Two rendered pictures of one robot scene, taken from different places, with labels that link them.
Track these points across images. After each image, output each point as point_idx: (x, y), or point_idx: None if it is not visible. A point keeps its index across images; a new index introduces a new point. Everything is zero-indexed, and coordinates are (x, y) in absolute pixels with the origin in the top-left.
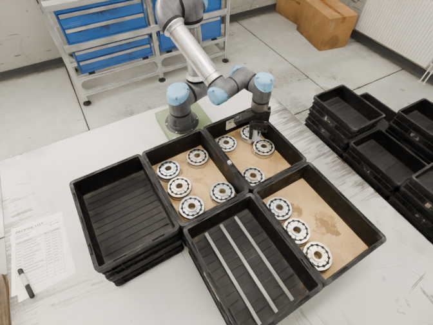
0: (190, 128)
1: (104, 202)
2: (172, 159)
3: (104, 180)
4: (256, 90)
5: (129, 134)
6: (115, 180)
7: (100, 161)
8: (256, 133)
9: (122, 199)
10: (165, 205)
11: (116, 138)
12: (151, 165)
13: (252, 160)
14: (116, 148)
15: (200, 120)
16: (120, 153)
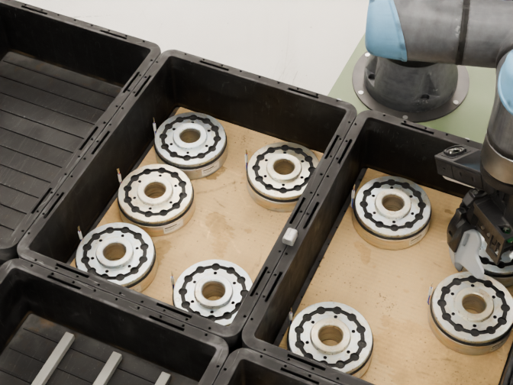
0: (404, 111)
1: (20, 94)
2: (237, 131)
3: (62, 50)
4: (497, 89)
5: (279, 18)
6: (86, 71)
7: (155, 27)
8: (475, 243)
9: (50, 118)
10: (51, 185)
11: (244, 5)
12: (144, 88)
13: (404, 311)
14: (215, 27)
15: (457, 113)
16: (207, 43)
